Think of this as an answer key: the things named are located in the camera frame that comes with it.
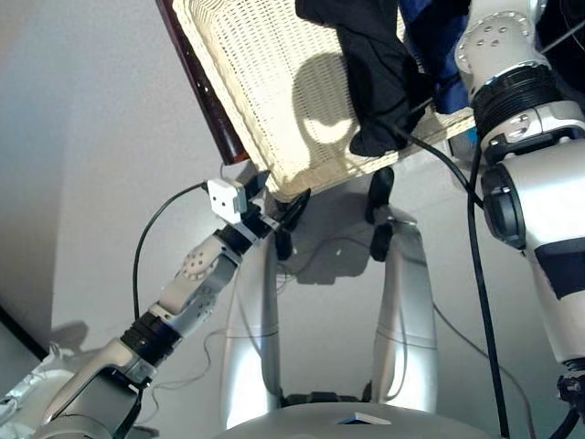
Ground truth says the black garment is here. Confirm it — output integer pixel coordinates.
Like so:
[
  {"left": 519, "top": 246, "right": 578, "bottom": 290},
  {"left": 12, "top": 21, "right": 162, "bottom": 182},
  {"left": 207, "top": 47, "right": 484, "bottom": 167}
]
[{"left": 294, "top": 0, "right": 433, "bottom": 156}]

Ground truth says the dark blue garment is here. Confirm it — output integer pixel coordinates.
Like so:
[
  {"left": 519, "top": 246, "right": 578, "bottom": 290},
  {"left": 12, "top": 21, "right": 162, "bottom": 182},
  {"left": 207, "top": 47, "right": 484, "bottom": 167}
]
[{"left": 399, "top": 0, "right": 472, "bottom": 115}]

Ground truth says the pale woven basket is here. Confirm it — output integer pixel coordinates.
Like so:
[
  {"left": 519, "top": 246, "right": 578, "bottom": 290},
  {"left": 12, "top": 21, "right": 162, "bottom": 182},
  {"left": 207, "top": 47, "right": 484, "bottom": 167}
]
[{"left": 171, "top": 0, "right": 476, "bottom": 205}]

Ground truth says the dark brown wooden stool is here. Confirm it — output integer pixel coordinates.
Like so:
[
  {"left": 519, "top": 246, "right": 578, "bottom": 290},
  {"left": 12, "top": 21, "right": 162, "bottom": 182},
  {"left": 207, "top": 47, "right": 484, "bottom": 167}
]
[{"left": 154, "top": 0, "right": 251, "bottom": 166}]

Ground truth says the silver robot torso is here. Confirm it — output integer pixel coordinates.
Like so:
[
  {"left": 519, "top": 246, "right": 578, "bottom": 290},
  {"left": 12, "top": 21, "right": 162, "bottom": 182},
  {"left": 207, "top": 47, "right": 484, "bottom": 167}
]
[{"left": 212, "top": 388, "right": 508, "bottom": 439}]

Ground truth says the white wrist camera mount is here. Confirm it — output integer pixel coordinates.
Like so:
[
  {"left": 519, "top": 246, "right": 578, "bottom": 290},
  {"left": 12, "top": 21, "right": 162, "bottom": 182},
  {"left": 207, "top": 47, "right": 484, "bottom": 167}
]
[{"left": 207, "top": 177, "right": 249, "bottom": 225}]

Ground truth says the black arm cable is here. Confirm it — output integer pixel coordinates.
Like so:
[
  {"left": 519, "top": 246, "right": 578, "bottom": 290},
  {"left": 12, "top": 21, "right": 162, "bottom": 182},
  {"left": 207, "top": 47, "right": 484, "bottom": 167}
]
[
  {"left": 390, "top": 123, "right": 512, "bottom": 439},
  {"left": 132, "top": 182, "right": 210, "bottom": 321}
]

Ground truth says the thin white floor wire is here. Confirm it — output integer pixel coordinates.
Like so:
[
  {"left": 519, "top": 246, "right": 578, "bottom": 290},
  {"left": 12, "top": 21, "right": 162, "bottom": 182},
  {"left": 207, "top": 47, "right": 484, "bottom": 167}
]
[{"left": 150, "top": 235, "right": 367, "bottom": 392}]

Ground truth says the grey floor cable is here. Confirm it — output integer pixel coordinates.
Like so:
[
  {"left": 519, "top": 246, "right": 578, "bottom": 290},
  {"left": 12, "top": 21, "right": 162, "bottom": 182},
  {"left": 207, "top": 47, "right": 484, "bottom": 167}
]
[{"left": 431, "top": 304, "right": 538, "bottom": 439}]

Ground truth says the white cable bundle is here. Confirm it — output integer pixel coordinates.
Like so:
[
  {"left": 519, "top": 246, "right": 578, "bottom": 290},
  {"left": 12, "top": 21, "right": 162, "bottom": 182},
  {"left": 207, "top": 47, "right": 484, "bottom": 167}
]
[{"left": 0, "top": 354, "right": 74, "bottom": 426}]

